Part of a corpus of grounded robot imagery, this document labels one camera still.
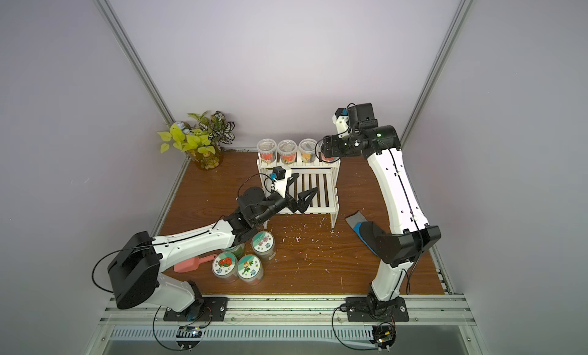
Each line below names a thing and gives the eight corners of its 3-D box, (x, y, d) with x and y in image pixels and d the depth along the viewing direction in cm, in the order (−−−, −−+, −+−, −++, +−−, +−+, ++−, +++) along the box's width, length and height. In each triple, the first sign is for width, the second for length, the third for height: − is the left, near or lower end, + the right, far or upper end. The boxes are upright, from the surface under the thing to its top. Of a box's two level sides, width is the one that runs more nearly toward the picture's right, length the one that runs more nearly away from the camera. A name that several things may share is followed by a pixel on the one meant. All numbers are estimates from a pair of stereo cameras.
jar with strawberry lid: (218, 282, 81) (209, 275, 74) (223, 260, 86) (215, 252, 79) (241, 282, 81) (235, 275, 74) (244, 260, 86) (239, 252, 79)
